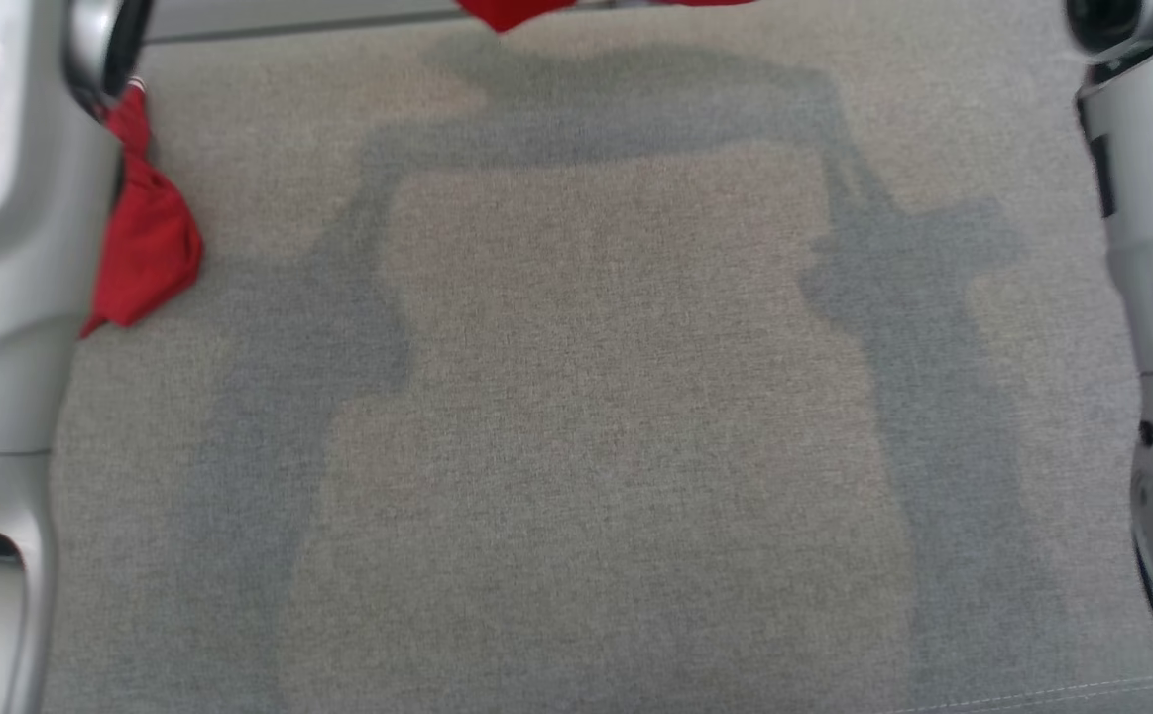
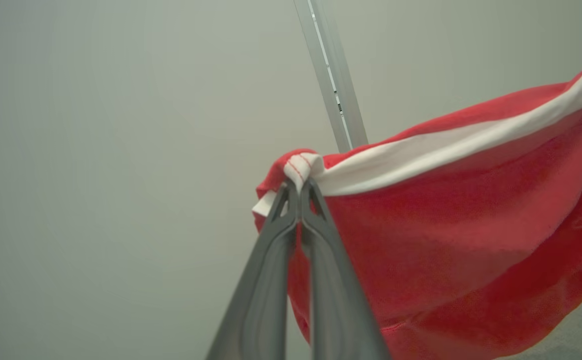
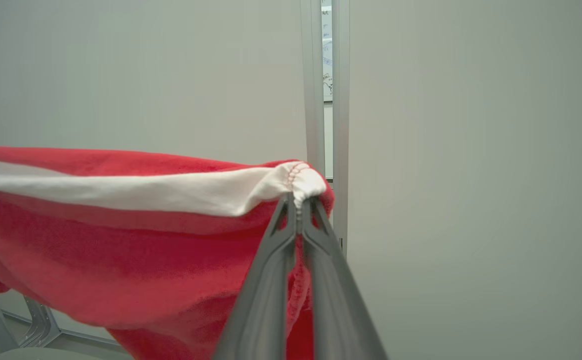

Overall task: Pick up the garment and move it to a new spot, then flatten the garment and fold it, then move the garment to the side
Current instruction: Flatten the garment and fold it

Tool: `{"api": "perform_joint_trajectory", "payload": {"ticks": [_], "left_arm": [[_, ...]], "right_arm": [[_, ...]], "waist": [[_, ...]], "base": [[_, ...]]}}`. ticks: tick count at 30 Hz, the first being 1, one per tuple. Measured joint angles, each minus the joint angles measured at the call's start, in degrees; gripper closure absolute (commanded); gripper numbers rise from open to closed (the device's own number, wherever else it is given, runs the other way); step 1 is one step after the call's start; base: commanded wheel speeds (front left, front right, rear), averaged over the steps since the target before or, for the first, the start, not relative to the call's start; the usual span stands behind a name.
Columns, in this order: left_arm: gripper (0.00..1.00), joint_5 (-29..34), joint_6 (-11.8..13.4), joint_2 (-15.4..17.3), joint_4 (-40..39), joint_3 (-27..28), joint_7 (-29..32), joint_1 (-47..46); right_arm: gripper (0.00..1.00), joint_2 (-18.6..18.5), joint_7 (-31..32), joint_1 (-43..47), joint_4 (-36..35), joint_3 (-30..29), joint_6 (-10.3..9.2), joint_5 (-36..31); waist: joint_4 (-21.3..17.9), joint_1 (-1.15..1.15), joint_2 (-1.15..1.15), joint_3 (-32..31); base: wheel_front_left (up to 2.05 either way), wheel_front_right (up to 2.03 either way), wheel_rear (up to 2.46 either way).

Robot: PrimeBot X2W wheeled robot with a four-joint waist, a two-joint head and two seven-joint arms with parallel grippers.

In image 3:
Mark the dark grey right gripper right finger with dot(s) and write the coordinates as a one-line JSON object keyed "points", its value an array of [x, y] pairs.
{"points": [[338, 310]]}

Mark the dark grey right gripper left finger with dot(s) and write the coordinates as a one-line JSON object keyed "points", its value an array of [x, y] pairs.
{"points": [[265, 300]]}

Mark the grey metal base rail bracket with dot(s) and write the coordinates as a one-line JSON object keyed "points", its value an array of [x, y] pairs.
{"points": [[40, 325]]}

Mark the red shorts with white trim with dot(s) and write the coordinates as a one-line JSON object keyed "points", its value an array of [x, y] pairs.
{"points": [[120, 250]]}

